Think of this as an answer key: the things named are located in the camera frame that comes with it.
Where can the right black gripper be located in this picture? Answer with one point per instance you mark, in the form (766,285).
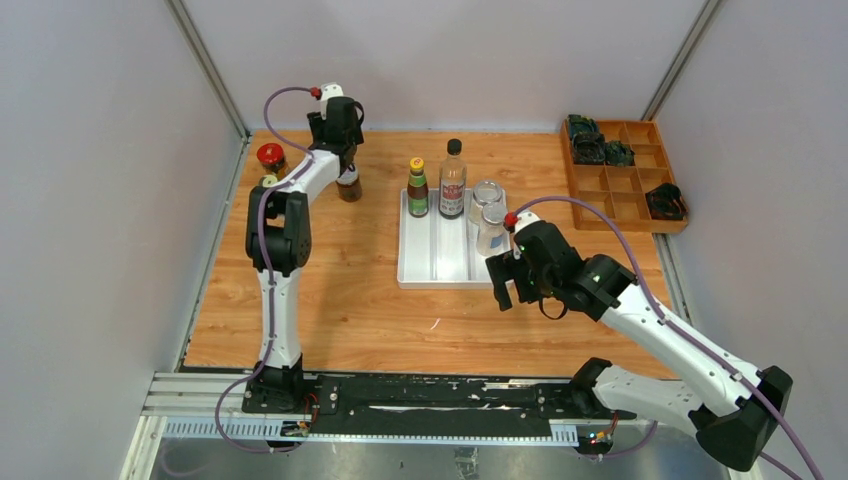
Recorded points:
(506,267)

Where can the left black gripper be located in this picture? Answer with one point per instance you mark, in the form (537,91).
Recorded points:
(316,124)

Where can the white-lid spice shaker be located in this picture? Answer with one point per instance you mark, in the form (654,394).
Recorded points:
(491,233)

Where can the brown jar white lid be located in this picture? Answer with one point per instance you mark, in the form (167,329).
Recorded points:
(349,185)

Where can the white divided plastic tray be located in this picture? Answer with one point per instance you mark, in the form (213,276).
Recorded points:
(438,253)

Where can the clear lidded glass jar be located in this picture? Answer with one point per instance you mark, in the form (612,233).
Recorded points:
(485,192)

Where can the yellow-cap green bottle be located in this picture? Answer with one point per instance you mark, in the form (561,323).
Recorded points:
(417,189)

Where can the black-cap clear sauce bottle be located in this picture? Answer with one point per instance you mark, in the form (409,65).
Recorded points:
(452,181)

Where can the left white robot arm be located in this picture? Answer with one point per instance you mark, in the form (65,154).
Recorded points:
(279,244)

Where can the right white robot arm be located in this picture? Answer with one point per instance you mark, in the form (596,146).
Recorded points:
(728,405)

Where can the red-lid sauce jar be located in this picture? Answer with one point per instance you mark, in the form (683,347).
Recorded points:
(273,160)

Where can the yellow-cap small bottle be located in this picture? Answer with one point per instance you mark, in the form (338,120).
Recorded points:
(268,181)

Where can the wooden compartment organizer box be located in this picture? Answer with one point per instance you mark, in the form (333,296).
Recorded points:
(620,192)

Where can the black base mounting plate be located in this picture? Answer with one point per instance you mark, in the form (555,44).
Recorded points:
(423,407)

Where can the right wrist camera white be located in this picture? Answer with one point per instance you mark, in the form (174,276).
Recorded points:
(523,220)

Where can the green cable bundle small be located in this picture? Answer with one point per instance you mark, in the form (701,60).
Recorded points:
(618,154)

